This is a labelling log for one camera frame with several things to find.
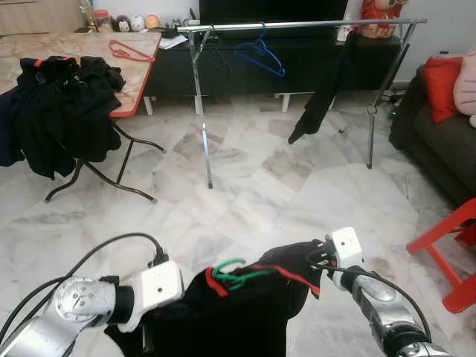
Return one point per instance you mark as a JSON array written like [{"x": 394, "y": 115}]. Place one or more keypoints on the green plastic hanger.
[{"x": 234, "y": 282}]

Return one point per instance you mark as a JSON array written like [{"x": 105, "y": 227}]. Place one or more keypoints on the black shirt red trim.
[{"x": 238, "y": 320}]

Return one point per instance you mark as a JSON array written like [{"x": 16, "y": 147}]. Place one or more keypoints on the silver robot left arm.
[{"x": 82, "y": 301}]

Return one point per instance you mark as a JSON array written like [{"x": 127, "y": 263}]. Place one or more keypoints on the blue plastic hanger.
[{"x": 271, "y": 63}]

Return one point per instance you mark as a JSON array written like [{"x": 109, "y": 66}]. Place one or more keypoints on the red plastic hanger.
[{"x": 123, "y": 50}]

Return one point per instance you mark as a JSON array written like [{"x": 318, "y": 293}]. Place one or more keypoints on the red plastic stool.
[{"x": 446, "y": 229}]

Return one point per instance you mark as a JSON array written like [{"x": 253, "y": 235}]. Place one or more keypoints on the black shirt green logo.
[{"x": 320, "y": 104}]

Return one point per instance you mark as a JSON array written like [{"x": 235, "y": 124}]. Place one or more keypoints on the dark brown fabric sofa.
[{"x": 439, "y": 149}]

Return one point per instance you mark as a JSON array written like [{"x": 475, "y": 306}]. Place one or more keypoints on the red cushion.
[{"x": 442, "y": 89}]

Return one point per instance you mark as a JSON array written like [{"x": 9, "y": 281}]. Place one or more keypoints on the pink cat face plush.
[{"x": 467, "y": 85}]

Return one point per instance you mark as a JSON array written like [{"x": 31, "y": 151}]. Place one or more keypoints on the steel clothes rack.
[{"x": 297, "y": 24}]

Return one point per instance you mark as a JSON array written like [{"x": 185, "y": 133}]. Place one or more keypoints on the black flat television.
[{"x": 275, "y": 9}]

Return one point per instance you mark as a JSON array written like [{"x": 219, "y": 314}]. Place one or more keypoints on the red laughing Buddha statue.
[{"x": 381, "y": 11}]

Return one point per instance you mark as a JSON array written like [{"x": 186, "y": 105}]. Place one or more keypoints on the white paper stack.
[{"x": 172, "y": 42}]

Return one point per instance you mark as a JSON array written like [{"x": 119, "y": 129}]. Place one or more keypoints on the orange round plush doll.
[{"x": 152, "y": 21}]

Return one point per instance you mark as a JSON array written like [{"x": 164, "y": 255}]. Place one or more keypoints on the white round plush doll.
[{"x": 137, "y": 22}]

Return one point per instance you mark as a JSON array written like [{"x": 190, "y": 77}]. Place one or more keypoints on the dark clothes pile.
[{"x": 59, "y": 111}]

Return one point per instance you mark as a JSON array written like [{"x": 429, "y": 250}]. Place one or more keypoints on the dark round plush doll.
[{"x": 121, "y": 23}]

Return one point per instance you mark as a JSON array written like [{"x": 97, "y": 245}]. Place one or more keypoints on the marble folding table red edge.
[{"x": 89, "y": 48}]

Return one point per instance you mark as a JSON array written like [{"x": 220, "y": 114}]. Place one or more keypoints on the light wooden cabinet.
[{"x": 41, "y": 16}]

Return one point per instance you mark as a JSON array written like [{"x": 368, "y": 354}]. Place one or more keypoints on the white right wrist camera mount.
[{"x": 346, "y": 245}]

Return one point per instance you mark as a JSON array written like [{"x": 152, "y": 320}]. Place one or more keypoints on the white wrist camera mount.
[
  {"x": 160, "y": 286},
  {"x": 346, "y": 245}
]

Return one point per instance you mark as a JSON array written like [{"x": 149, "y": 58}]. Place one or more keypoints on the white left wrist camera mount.
[{"x": 160, "y": 286}]

